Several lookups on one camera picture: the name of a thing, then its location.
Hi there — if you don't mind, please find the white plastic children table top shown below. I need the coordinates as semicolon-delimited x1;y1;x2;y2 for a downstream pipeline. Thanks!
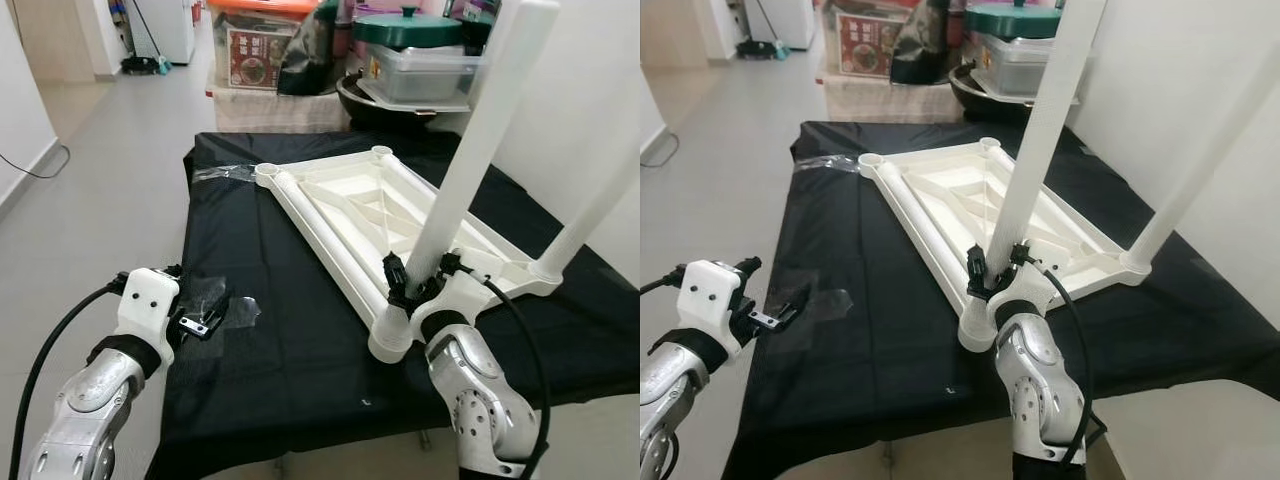
858;138;1153;353
253;147;563;363

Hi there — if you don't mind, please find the black tablecloth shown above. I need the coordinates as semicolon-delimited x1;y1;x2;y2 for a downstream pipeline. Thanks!
145;130;641;480
722;120;1280;480

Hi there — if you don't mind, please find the clear tape strip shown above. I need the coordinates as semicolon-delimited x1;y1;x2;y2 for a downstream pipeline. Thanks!
192;163;261;184
795;155;864;174

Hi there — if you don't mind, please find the white plastic tray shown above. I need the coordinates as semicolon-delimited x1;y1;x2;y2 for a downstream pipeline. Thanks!
970;70;1082;107
355;78;477;113

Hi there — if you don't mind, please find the black wok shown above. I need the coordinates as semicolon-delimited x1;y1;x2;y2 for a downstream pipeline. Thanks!
335;72;471;133
948;65;1043;124

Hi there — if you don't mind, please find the clear plastic container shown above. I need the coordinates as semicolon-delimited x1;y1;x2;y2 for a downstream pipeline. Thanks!
985;35;1077;97
372;42;488;103

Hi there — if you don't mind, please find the glossy black plastic bag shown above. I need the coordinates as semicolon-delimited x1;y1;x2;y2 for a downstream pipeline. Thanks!
890;0;957;86
278;3;347;98

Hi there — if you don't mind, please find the clear storage box orange lid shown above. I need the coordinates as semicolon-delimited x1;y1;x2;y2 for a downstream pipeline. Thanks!
208;0;336;91
822;0;941;79

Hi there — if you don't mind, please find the red printed food carton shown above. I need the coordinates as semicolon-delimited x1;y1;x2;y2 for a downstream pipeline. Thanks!
228;25;297;89
838;10;907;77

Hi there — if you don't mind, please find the dark green pot lid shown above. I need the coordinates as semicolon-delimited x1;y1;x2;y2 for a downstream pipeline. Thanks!
965;0;1064;40
352;6;464;47

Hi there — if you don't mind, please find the white kitchen appliance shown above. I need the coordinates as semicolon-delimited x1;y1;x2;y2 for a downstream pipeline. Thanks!
132;0;197;66

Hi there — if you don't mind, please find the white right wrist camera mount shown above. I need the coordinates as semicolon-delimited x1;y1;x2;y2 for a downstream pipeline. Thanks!
1000;260;1067;321
425;270;503;327

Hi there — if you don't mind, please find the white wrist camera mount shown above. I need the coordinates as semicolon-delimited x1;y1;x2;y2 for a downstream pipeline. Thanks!
425;270;503;327
113;267;184;367
1000;260;1067;321
677;260;747;360

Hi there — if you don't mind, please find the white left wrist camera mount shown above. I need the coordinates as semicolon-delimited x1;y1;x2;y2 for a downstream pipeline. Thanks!
113;267;184;367
677;260;747;360

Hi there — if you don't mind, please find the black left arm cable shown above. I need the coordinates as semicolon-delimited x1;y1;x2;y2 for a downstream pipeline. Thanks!
640;264;687;297
5;278;128;480

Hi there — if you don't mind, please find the thin black wall cable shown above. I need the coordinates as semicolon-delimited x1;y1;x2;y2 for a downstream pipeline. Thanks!
640;130;682;170
0;145;72;182

